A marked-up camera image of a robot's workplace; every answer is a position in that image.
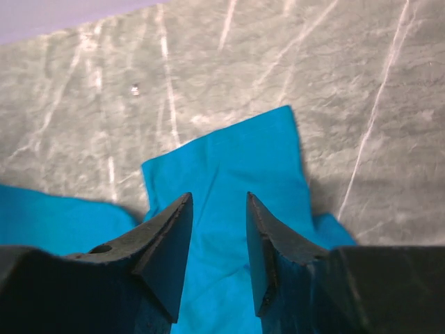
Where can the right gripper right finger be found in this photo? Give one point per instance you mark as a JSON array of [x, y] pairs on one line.
[[299, 287]]

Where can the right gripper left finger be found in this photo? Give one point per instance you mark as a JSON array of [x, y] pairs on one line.
[[132, 284]]

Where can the blue t shirt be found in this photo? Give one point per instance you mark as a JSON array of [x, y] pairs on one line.
[[260, 155]]

